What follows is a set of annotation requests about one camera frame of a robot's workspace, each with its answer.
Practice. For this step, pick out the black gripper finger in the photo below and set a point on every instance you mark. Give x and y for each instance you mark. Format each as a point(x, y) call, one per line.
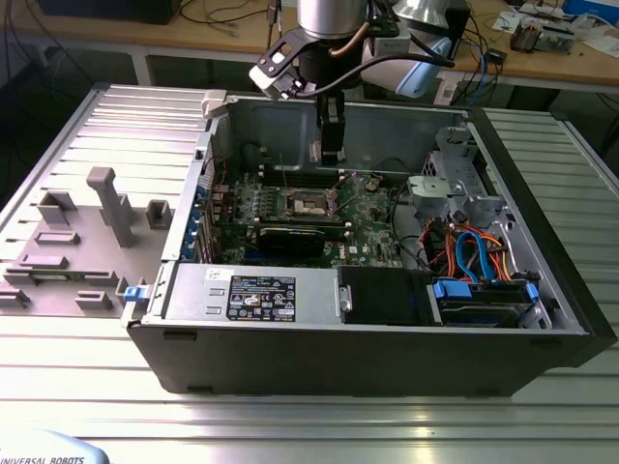
point(333, 135)

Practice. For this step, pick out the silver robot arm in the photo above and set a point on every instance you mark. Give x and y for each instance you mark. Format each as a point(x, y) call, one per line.
point(333, 19)

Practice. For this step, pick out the CPU socket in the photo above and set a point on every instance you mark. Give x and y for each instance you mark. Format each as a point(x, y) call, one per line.
point(307, 205)

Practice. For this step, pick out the round coin battery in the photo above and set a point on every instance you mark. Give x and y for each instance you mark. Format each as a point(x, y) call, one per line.
point(373, 183)

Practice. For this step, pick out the green motherboard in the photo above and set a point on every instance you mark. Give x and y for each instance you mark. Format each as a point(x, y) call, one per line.
point(372, 227)

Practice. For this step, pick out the metal drive cage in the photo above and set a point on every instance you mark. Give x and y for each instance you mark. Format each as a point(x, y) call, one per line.
point(425, 191)

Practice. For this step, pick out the wooden desk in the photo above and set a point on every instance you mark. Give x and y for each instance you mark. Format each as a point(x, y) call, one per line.
point(217, 36)

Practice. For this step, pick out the black graphics card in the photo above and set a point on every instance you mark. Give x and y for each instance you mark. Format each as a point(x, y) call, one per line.
point(290, 241)

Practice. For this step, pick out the beige plastic latch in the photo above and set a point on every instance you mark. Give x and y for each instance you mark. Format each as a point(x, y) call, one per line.
point(213, 104)

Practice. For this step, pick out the small black adapter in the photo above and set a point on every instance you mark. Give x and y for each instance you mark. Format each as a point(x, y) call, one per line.
point(496, 55)

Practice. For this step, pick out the hard disk in blue carrier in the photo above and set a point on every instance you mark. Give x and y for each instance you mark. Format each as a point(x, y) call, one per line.
point(452, 290)

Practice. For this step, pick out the small black heatsink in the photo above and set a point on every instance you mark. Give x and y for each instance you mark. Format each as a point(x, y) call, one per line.
point(523, 38)

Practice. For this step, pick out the silver power supply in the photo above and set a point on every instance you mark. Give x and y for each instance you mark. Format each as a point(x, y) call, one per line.
point(193, 295)

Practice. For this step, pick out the black PC case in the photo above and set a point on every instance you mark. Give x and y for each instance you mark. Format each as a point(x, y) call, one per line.
point(338, 362)

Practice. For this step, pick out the grey metal device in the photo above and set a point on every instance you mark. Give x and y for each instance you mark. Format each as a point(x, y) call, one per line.
point(556, 41)

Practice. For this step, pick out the black box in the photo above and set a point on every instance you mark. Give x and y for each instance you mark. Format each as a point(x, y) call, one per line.
point(97, 12)

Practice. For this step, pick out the blue plastic latch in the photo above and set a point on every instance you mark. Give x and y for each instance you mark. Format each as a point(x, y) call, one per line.
point(135, 294)

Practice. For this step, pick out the blue box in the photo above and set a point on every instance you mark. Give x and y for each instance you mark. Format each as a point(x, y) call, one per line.
point(590, 7)

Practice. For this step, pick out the grey parts rack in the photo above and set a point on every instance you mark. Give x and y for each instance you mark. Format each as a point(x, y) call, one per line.
point(87, 270)

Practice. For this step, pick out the pale blue teach pendant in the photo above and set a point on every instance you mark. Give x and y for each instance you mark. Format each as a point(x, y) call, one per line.
point(48, 449)

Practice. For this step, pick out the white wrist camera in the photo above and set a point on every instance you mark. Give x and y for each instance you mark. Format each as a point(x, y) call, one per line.
point(271, 77)

